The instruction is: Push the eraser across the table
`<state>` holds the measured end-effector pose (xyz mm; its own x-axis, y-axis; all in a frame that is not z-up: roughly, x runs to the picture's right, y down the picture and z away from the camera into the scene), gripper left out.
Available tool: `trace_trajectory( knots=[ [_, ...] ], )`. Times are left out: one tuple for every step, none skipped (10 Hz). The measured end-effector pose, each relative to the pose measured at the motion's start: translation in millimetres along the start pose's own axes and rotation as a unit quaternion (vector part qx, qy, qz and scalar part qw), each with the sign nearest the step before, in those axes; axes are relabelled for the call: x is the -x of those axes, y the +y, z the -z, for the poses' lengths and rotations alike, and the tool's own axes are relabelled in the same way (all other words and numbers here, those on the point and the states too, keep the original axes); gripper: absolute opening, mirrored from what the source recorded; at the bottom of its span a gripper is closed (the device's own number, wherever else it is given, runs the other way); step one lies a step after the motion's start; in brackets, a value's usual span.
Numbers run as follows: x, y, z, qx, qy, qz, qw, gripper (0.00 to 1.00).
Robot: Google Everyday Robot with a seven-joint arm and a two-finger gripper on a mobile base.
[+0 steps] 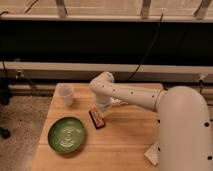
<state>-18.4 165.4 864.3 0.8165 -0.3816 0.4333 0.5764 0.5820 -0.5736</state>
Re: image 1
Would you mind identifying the green ceramic bowl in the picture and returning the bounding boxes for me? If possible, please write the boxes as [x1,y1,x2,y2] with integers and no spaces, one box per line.
[47,117,86,154]

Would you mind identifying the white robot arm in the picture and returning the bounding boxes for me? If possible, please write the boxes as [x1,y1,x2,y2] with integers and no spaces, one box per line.
[89,72,213,171]

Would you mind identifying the black cable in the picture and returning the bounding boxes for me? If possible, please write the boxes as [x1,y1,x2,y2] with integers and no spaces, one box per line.
[126,12,165,82]

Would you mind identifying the translucent plastic cup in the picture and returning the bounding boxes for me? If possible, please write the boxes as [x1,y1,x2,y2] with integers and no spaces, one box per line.
[58,84,73,106]

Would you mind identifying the black eraser with label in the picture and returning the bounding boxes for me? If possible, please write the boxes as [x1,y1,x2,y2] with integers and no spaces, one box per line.
[89,108,105,129]

